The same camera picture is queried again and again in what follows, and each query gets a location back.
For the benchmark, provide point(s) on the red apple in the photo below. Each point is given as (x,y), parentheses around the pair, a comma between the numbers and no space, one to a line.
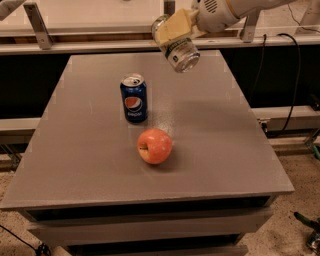
(154,146)

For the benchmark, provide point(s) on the far right metal bracket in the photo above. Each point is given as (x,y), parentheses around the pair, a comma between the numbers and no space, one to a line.
(310,21)

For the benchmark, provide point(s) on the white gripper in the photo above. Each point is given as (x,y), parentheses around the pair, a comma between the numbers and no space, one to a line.
(213,15)

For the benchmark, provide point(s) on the green tool on floor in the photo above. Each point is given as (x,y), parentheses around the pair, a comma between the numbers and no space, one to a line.
(313,241)

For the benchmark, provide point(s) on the blue Pepsi can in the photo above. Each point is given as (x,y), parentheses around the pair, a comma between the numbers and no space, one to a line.
(134,97)

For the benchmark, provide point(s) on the left metal bracket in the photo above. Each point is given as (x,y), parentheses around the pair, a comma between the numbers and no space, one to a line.
(37,23)

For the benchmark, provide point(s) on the silver green 7up can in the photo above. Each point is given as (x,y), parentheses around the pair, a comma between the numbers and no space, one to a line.
(181,54)

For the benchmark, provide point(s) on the grey drawer cabinet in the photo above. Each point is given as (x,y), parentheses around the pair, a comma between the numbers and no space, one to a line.
(130,156)

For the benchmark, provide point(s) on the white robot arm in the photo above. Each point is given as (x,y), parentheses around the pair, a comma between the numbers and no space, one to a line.
(243,8)

